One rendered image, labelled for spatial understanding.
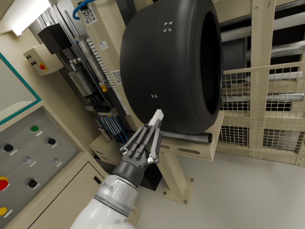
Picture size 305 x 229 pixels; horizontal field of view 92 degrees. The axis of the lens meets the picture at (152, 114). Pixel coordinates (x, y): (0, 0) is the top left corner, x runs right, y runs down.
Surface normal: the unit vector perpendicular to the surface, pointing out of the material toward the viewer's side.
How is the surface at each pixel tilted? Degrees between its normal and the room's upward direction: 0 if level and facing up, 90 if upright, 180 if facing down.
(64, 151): 90
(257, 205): 0
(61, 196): 90
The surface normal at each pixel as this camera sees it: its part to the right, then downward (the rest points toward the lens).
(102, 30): -0.47, 0.62
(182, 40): 0.14, -0.01
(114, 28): 0.82, 0.04
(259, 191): -0.33, -0.78
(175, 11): -0.29, -0.31
